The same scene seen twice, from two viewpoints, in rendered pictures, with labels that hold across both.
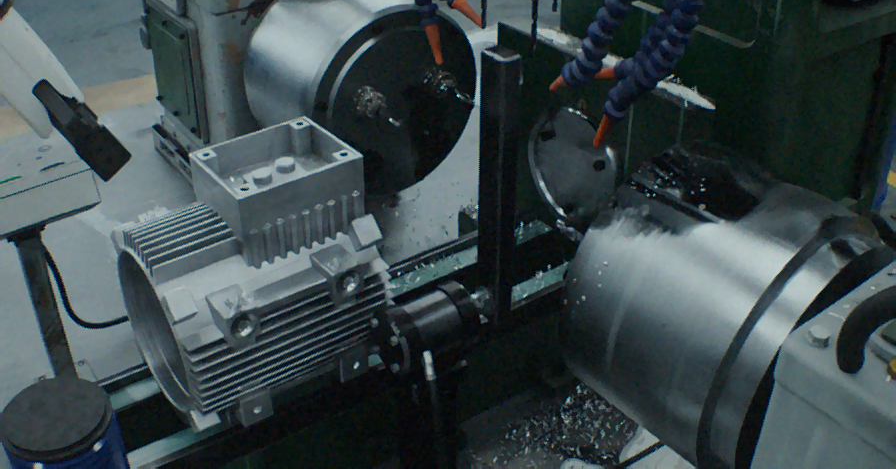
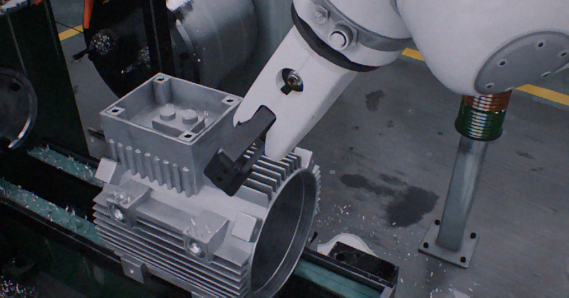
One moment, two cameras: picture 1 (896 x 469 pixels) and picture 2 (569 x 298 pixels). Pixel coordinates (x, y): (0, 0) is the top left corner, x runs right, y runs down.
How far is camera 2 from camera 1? 1.06 m
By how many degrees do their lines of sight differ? 88
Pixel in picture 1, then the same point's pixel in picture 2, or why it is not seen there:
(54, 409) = not seen: outside the picture
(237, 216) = not seen: hidden behind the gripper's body
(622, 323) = (220, 37)
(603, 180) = (20, 94)
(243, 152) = (153, 140)
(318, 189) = (192, 94)
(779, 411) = not seen: outside the picture
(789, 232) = not seen: outside the picture
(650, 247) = (199, 2)
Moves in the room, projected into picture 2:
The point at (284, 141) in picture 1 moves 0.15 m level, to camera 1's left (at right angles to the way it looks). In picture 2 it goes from (122, 130) to (155, 222)
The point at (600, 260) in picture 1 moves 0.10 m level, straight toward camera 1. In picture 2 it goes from (195, 27) to (260, 21)
